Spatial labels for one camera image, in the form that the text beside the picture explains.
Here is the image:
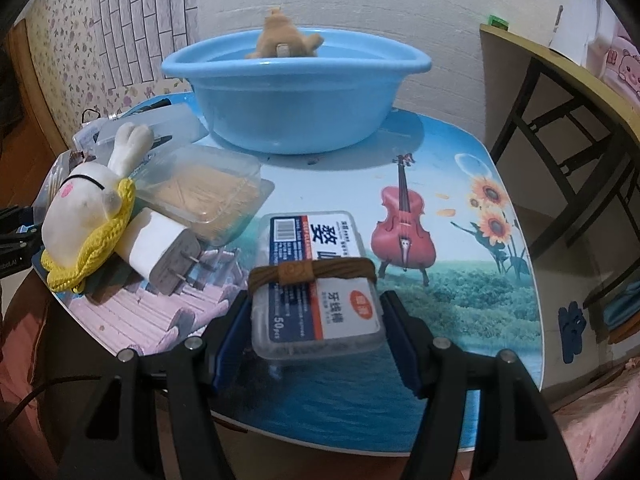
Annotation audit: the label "white charger plug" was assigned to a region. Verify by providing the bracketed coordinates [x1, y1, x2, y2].
[115, 208, 202, 296]

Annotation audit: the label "clear dental floss pick box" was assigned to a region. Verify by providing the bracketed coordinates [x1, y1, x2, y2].
[247, 211, 385, 363]

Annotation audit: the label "brown hair tie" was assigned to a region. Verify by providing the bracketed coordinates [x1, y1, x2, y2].
[247, 256, 379, 295]

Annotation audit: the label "white rabbit plush yellow scarf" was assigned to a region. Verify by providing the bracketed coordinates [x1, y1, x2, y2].
[40, 122, 154, 294]

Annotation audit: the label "clear toothpick box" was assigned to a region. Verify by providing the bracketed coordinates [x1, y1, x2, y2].
[134, 144, 274, 247]

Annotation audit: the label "translucent white plastic box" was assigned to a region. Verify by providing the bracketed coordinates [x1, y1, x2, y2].
[93, 103, 208, 160]

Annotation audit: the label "wooden side table black legs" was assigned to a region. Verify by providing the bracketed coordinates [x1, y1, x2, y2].
[479, 23, 640, 306]

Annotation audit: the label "pink piggy appliance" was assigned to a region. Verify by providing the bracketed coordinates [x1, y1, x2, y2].
[599, 35, 640, 104]

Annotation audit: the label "small green box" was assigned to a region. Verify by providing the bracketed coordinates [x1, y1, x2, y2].
[488, 15, 509, 30]

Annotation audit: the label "brown plush bear toy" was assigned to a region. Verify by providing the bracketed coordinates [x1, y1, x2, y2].
[245, 8, 324, 58]

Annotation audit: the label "white electric kettle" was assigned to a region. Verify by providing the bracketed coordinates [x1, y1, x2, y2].
[549, 0, 616, 72]

